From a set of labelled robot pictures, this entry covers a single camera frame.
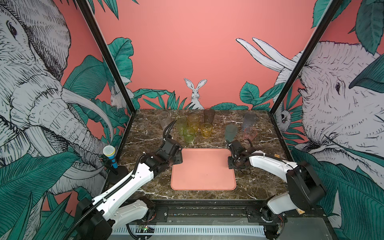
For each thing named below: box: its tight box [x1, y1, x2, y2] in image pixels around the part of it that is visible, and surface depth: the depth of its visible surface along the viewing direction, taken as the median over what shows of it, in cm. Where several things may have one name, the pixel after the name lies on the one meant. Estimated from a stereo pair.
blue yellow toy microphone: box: [103, 145, 118, 169], surface depth 72 cm
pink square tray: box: [170, 148, 237, 191], surface depth 88 cm
